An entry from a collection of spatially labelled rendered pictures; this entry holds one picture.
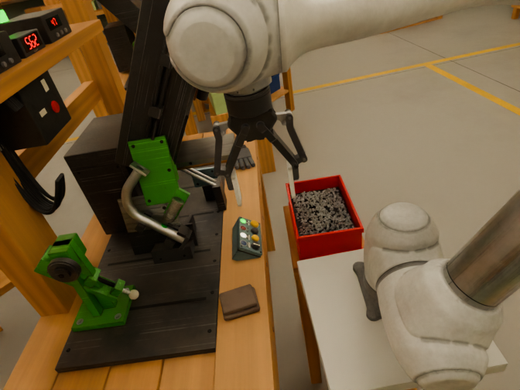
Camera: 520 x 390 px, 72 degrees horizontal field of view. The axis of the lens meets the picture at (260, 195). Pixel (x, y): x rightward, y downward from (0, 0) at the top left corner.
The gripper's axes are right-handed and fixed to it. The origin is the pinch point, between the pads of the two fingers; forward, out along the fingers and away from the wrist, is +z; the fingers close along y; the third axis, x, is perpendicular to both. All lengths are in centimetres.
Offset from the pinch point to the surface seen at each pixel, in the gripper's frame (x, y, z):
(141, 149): 40, -36, 7
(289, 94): 330, 30, 111
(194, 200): 58, -31, 41
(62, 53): 55, -54, -20
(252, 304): 3.4, -8.8, 38.6
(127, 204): 33, -44, 21
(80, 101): 93, -74, 6
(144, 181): 37, -38, 16
